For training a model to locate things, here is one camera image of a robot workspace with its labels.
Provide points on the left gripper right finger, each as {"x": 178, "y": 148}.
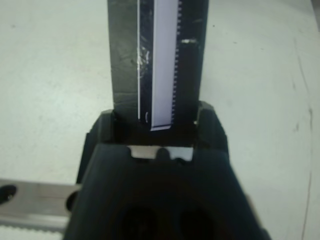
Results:
{"x": 212, "y": 132}

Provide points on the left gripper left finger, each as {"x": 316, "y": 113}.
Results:
{"x": 100, "y": 130}

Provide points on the black box lid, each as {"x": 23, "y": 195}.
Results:
{"x": 125, "y": 62}

